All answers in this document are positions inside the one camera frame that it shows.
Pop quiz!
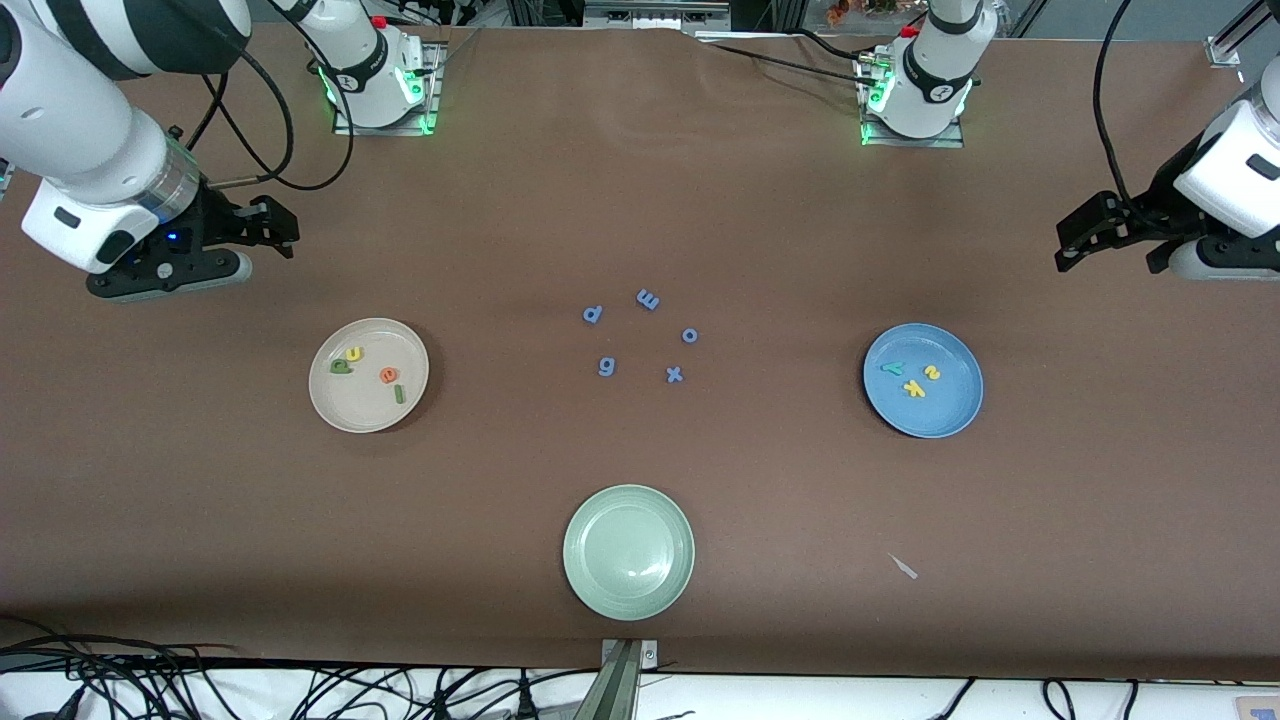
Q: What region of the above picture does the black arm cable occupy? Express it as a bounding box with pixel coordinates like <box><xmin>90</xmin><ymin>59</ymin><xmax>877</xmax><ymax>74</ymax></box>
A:
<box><xmin>175</xmin><ymin>0</ymin><xmax>356</xmax><ymax>193</ymax></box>
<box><xmin>1095</xmin><ymin>0</ymin><xmax>1146</xmax><ymax>206</ymax></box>

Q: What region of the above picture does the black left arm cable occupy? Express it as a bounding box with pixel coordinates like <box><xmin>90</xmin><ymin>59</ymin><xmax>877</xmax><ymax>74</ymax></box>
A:
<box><xmin>1095</xmin><ymin>0</ymin><xmax>1146</xmax><ymax>206</ymax></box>

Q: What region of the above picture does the black cable on tabletop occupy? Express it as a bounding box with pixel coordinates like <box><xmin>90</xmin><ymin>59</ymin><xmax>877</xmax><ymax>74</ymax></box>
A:
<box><xmin>697</xmin><ymin>38</ymin><xmax>886</xmax><ymax>91</ymax></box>

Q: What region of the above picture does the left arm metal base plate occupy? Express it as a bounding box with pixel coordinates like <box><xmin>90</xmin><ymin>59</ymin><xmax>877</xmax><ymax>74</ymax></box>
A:
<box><xmin>855</xmin><ymin>50</ymin><xmax>966</xmax><ymax>149</ymax></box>

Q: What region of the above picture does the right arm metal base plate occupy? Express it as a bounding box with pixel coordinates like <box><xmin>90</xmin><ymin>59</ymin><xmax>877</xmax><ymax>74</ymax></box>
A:
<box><xmin>332</xmin><ymin>40</ymin><xmax>443</xmax><ymax>137</ymax></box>

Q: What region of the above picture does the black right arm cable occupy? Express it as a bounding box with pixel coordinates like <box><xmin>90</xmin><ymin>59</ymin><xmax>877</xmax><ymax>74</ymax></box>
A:
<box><xmin>175</xmin><ymin>0</ymin><xmax>356</xmax><ymax>193</ymax></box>

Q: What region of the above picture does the pale green round plate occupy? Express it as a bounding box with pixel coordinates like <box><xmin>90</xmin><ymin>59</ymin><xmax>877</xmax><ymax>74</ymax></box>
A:
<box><xmin>562</xmin><ymin>484</ymin><xmax>697</xmax><ymax>622</ymax></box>

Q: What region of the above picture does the beige round plate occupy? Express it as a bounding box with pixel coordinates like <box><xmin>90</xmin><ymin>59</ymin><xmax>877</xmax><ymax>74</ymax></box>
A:
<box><xmin>308</xmin><ymin>317</ymin><xmax>431</xmax><ymax>435</ymax></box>

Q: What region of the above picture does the metal table edge bracket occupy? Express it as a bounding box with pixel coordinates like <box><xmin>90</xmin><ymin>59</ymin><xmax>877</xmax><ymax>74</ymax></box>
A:
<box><xmin>598</xmin><ymin>638</ymin><xmax>661</xmax><ymax>720</ymax></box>

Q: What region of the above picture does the black cable tangle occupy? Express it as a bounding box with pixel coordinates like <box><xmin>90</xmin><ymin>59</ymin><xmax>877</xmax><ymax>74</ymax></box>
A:
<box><xmin>0</xmin><ymin>612</ymin><xmax>601</xmax><ymax>720</ymax></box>

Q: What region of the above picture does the grey metal box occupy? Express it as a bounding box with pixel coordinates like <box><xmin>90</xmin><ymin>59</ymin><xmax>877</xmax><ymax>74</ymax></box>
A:
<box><xmin>583</xmin><ymin>0</ymin><xmax>733</xmax><ymax>31</ymax></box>

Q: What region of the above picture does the blue round plate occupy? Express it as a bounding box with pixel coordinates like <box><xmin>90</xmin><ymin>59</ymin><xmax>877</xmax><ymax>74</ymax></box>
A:
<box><xmin>862</xmin><ymin>322</ymin><xmax>985</xmax><ymax>440</ymax></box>

